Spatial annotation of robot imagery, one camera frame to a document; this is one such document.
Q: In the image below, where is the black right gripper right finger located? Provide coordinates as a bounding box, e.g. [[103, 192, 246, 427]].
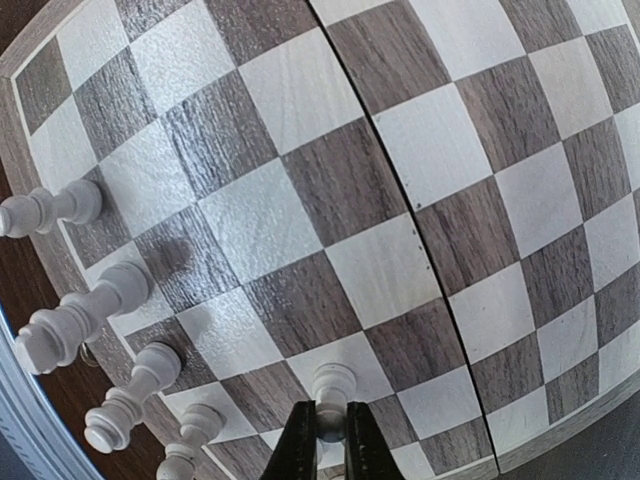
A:
[[345, 402, 400, 480]]

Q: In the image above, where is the wooden chess board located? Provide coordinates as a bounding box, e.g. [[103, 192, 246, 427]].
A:
[[1, 1, 639, 479]]

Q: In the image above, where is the white chess king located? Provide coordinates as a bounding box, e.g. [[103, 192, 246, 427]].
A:
[[14, 262, 150, 375]]

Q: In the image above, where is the white chess bishop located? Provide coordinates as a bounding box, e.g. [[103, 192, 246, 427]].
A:
[[156, 403, 226, 480], [1, 179, 103, 239]]

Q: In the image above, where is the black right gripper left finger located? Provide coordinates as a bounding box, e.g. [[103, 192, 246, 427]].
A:
[[264, 400, 316, 480]]

